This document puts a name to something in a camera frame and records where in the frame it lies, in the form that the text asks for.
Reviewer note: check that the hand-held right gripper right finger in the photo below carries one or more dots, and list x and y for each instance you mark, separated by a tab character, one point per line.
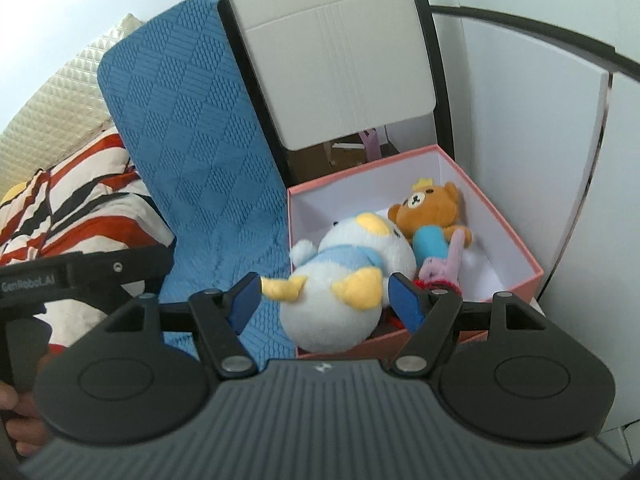
404	302

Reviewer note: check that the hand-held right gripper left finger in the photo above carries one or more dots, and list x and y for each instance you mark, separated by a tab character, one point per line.
245	302

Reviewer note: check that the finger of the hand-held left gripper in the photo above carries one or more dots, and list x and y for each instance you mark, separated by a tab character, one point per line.
130	264

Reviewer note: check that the purple pink plush doll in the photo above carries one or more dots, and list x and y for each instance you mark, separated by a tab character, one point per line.
442	267

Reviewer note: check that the blue white penguin plush toy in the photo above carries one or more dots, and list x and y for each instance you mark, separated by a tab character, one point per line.
340	270

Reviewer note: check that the orange bear plush toy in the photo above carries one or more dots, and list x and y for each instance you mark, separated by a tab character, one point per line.
427	212

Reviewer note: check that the pink cardboard box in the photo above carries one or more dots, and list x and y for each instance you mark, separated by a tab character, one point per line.
500	240

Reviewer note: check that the person's left hand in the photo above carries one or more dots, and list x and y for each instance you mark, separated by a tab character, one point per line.
25	420

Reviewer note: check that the red white striped blanket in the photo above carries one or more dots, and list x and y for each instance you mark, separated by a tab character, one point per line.
85	200

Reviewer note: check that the blue quilted cushion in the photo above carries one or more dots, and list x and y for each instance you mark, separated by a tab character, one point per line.
200	135

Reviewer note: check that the brown cardboard box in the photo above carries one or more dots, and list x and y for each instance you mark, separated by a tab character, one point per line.
320	162

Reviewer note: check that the small purple carton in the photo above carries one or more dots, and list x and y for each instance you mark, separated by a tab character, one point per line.
371	145

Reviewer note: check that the cream quilted pillow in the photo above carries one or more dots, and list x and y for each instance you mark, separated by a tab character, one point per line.
55	105

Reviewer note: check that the white panel with black trim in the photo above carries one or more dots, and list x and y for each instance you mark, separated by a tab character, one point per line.
530	125

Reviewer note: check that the white chair with black frame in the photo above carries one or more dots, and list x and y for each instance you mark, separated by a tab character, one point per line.
340	70

